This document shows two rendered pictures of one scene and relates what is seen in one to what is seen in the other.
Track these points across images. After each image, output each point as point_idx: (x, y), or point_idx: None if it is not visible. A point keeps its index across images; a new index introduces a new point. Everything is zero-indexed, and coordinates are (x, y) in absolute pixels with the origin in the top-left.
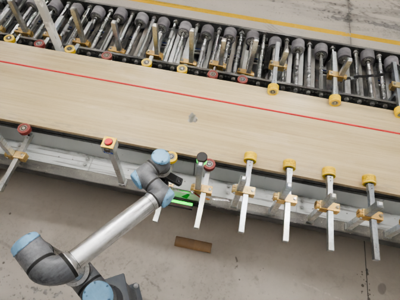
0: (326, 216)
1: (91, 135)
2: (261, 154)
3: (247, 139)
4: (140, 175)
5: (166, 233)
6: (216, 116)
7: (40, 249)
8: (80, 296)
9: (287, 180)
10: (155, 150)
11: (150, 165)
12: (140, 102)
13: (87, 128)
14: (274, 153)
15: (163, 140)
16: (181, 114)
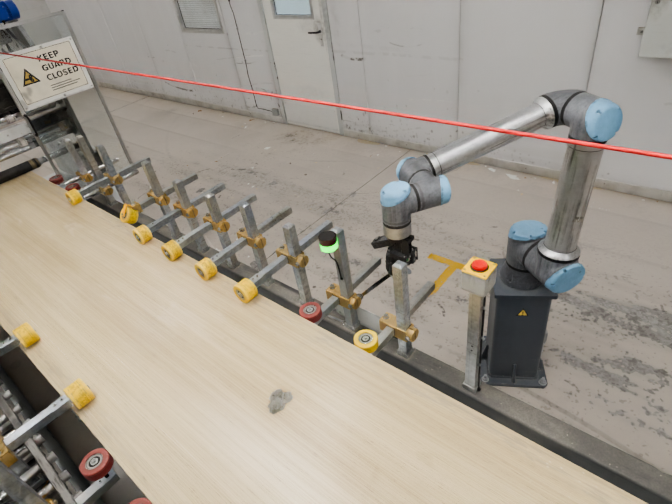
0: (226, 219)
1: (528, 440)
2: (223, 301)
3: (220, 328)
4: (436, 177)
5: None
6: (230, 388)
7: (578, 100)
8: None
9: (228, 250)
10: (399, 193)
11: (415, 184)
12: (376, 496)
13: (541, 467)
14: (205, 297)
15: (363, 373)
16: (295, 419)
